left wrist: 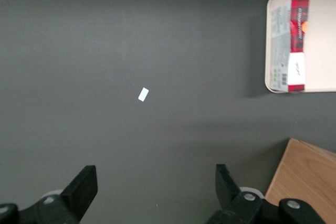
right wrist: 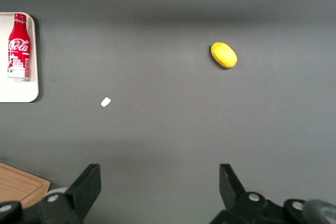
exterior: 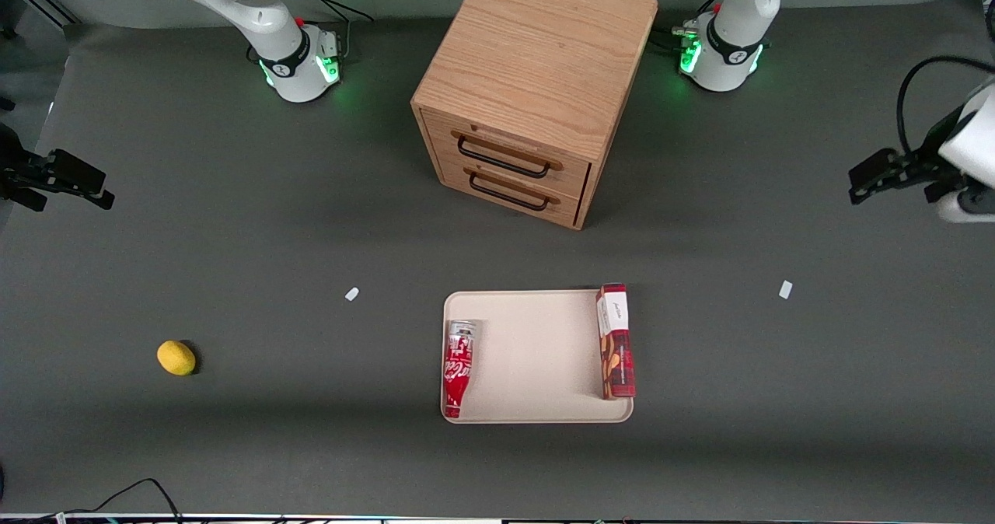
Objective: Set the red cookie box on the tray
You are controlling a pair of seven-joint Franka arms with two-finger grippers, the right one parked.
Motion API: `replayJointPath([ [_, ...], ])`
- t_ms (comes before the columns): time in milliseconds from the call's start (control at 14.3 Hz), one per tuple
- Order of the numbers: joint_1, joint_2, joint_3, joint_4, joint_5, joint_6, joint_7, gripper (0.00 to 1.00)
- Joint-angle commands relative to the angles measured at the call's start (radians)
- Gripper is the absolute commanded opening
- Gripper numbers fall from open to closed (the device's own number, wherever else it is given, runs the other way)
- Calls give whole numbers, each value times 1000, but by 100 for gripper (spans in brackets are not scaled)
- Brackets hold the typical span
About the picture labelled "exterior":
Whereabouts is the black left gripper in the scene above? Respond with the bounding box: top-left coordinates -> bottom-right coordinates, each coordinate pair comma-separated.
848,111 -> 969,205

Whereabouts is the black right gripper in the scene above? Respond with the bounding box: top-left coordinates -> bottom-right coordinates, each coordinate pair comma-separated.
0,124 -> 116,213

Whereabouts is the red cookie box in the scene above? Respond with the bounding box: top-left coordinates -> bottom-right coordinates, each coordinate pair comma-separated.
595,283 -> 637,399

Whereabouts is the beige plastic tray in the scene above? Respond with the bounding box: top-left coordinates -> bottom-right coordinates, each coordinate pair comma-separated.
442,289 -> 634,424

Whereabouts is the yellow lemon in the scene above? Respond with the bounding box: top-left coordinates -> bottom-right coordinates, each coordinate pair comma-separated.
156,340 -> 197,377

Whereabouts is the red cola bottle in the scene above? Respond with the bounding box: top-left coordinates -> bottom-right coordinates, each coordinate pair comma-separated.
443,320 -> 477,419

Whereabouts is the black left arm base cable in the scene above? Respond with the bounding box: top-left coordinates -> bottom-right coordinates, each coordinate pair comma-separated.
651,0 -> 728,51

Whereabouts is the black arm base cable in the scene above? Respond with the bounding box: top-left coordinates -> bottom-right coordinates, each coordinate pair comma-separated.
298,0 -> 375,24
651,0 -> 728,51

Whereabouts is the black cable loop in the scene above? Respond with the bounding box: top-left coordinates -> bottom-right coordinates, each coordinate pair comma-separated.
74,478 -> 184,522

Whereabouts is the black right arm base cable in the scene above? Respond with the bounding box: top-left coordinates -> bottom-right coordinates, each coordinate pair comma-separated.
298,0 -> 375,24

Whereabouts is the black drawer handle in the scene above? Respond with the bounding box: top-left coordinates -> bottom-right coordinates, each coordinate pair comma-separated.
456,136 -> 550,180
468,172 -> 550,213

